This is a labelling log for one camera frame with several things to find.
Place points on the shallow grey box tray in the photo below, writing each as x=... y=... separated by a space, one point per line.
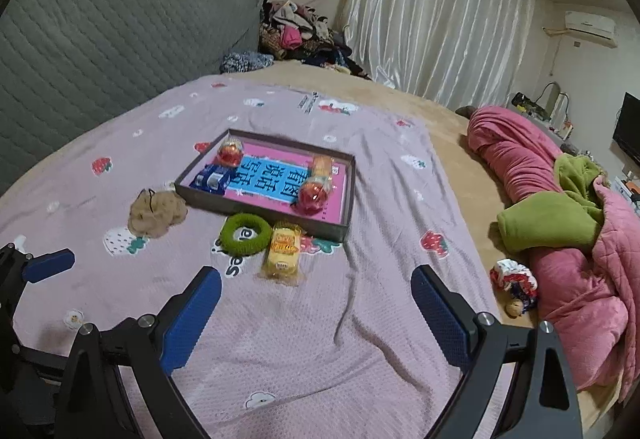
x=205 y=201

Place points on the white air conditioner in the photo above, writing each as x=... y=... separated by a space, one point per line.
x=590 y=24

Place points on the white curtain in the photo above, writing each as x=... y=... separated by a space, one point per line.
x=440 y=19

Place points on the black yellow object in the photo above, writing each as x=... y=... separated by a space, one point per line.
x=522 y=100

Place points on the purple printed blanket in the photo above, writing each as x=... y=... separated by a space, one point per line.
x=350 y=294

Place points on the green scrunchie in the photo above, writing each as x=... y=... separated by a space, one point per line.
x=227 y=234

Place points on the black television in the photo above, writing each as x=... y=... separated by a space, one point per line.
x=627 y=129

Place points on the toy egg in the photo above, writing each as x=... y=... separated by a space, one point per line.
x=230 y=154
x=312 y=196

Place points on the metal chair frame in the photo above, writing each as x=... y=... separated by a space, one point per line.
x=564 y=111

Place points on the small doll toy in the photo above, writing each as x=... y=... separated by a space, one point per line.
x=512 y=279

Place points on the tan bed sheet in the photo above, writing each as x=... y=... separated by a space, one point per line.
x=450 y=159

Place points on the clear wafer biscuit packet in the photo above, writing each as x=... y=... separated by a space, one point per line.
x=321 y=165

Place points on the blue patterned cloth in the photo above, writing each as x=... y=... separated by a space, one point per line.
x=245 y=61

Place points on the beige scrunchie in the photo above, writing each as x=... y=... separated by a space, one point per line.
x=155 y=216

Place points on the pile of clothes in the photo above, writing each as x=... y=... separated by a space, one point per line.
x=300 y=34

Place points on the dark cloth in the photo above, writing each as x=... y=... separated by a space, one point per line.
x=465 y=111

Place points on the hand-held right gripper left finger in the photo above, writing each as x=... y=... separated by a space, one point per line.
x=192 y=319

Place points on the yellow cake packet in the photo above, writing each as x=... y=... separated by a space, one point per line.
x=282 y=254

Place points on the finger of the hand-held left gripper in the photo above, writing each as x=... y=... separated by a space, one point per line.
x=50 y=264

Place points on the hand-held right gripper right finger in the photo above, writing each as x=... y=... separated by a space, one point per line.
x=442 y=319

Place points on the green blanket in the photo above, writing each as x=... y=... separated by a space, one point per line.
x=545 y=224

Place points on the pink quilt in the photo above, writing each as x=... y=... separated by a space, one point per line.
x=515 y=144

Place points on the blue snack packet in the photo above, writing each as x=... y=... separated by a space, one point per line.
x=212 y=179

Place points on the grey quilted headboard cover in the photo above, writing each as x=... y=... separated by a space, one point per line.
x=100 y=49

